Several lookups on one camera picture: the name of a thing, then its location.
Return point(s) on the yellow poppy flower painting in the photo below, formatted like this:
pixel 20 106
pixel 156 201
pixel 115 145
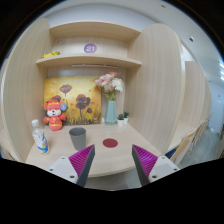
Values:
pixel 80 94

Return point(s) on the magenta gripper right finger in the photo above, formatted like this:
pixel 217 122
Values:
pixel 150 167

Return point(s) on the yellow object on shelf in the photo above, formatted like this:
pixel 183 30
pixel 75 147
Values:
pixel 50 54

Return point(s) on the small potted succulent left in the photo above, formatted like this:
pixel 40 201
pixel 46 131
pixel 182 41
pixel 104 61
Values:
pixel 120 119

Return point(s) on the small potted succulent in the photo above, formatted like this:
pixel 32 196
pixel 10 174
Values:
pixel 120 119
pixel 126 117

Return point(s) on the wooden desk cubicle shelf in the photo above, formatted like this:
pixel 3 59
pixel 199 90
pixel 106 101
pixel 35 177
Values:
pixel 124 86

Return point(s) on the pink white flower bouquet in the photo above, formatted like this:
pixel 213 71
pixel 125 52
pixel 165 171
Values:
pixel 110 84

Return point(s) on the clear plastic water bottle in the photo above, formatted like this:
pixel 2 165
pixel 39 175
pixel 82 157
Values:
pixel 39 137

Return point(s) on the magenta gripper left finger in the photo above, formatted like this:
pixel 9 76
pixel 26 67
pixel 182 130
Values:
pixel 76 167

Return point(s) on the small potted succulent right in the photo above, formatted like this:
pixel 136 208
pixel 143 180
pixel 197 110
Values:
pixel 126 117

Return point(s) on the red plush mascot toy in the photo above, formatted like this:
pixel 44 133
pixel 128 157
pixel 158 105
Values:
pixel 55 116

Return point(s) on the teal ceramic vase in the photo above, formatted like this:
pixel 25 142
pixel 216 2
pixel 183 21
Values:
pixel 110 117

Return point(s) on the grey plastic cup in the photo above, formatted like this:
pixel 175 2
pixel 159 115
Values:
pixel 78 137

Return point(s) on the round purple number sticker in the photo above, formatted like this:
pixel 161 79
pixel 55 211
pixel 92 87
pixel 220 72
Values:
pixel 90 48

